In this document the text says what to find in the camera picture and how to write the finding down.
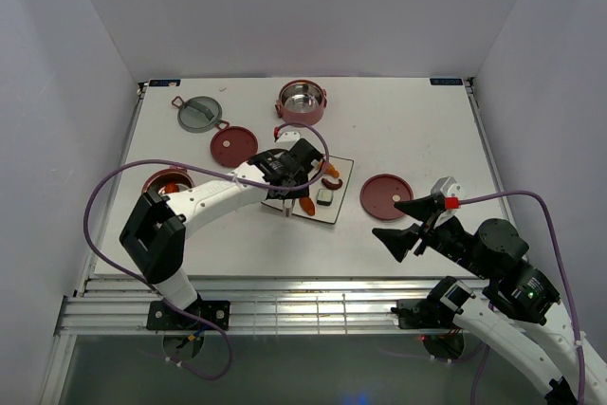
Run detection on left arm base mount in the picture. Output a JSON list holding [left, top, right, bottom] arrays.
[[145, 299, 231, 332]]

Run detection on orange fried nugget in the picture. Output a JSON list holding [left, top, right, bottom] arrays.
[[300, 197, 316, 217]]

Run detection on pink bowl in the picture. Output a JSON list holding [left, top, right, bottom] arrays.
[[275, 80, 327, 125], [141, 167, 194, 195]]

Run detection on metal tongs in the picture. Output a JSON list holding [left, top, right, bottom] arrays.
[[283, 199, 293, 217]]

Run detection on fried chicken drumstick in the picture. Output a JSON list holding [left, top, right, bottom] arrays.
[[163, 182, 179, 193]]

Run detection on dark red lid right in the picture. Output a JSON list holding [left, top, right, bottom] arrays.
[[359, 174, 414, 222]]

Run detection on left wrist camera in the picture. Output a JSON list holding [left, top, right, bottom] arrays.
[[274, 127, 301, 149]]

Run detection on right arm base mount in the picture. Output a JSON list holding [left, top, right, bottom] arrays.
[[390, 293, 476, 330]]

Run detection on dark red lid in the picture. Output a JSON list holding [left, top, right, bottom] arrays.
[[359, 174, 414, 222], [210, 126, 258, 168]]

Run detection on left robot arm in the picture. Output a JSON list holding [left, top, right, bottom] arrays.
[[119, 138, 323, 329]]

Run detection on pink bowl rear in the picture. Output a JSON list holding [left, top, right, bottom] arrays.
[[275, 80, 327, 125]]

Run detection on dark red sausage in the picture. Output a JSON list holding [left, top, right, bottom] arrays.
[[321, 177, 343, 191]]

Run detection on sushi roll white top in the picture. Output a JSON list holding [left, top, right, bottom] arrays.
[[316, 188, 334, 207]]

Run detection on grey lunch box lid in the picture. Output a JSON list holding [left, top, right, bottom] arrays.
[[171, 96, 230, 134]]

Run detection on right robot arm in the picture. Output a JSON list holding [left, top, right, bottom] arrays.
[[373, 189, 606, 404]]

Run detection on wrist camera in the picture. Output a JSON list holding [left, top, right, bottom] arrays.
[[274, 127, 301, 149], [431, 176, 466, 228]]

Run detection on white square plate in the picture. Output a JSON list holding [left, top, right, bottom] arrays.
[[291, 156, 355, 225]]

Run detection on dark red inner lid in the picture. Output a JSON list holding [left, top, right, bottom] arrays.
[[210, 126, 258, 168]]

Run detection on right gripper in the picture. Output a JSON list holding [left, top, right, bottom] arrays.
[[370, 193, 491, 279]]

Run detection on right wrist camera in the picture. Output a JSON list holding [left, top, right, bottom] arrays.
[[431, 176, 466, 228]]

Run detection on pink bowl front left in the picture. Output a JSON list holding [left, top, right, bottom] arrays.
[[141, 167, 194, 195]]

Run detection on orange fried chicken piece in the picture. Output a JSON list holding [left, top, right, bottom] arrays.
[[318, 161, 340, 179]]

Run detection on aluminium frame rail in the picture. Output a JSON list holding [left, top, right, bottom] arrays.
[[52, 276, 570, 338]]

